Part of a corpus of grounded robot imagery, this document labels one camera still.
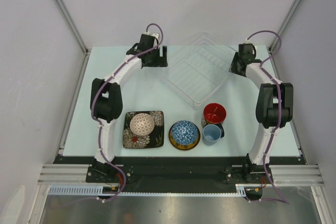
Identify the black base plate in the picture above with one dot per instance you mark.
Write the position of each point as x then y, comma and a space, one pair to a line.
196, 173

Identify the white wire dish rack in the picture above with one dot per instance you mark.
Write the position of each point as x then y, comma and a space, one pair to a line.
198, 68

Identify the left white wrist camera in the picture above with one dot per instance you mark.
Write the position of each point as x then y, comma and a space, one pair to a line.
157, 36

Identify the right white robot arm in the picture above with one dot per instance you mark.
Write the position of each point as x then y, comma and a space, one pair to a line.
274, 109

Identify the white slotted cable duct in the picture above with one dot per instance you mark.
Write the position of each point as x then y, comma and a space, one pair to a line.
109, 191

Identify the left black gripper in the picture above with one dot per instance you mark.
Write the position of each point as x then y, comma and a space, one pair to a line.
161, 62

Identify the red black mug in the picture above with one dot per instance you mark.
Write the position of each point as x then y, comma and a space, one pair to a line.
214, 113

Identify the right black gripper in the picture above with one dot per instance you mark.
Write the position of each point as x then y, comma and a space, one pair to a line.
232, 67

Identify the red white patterned bowl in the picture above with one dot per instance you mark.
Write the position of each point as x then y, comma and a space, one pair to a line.
142, 124

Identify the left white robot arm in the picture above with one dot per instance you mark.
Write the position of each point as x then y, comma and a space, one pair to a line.
106, 101

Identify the yellow round saucer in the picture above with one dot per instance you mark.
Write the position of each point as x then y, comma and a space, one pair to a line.
184, 147

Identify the black floral square plate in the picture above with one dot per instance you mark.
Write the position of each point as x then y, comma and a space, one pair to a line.
153, 140

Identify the blue white patterned bowl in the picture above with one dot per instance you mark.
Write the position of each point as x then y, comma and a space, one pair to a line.
184, 132

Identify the light blue cup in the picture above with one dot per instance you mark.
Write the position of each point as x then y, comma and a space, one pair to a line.
211, 134

